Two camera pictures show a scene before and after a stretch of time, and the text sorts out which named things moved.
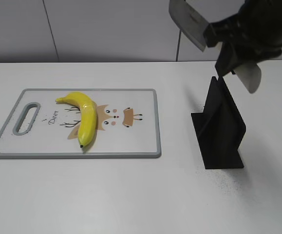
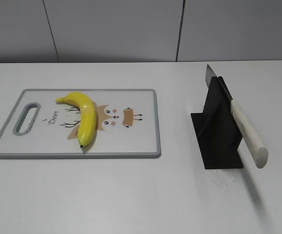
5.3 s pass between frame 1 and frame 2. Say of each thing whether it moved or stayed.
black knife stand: stayed
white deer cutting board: stayed
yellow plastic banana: stayed
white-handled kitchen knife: moved
